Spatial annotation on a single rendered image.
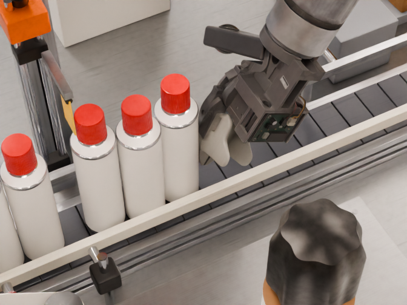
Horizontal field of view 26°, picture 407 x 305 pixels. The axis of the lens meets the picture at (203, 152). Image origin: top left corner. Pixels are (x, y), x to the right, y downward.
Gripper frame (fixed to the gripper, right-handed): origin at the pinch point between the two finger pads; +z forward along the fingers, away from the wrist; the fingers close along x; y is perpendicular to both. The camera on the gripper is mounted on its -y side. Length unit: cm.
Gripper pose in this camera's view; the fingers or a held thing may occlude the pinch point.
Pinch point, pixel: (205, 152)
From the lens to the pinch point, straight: 110.9
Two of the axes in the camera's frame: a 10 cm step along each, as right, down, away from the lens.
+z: -4.4, 7.1, 5.5
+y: 4.6, 7.1, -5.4
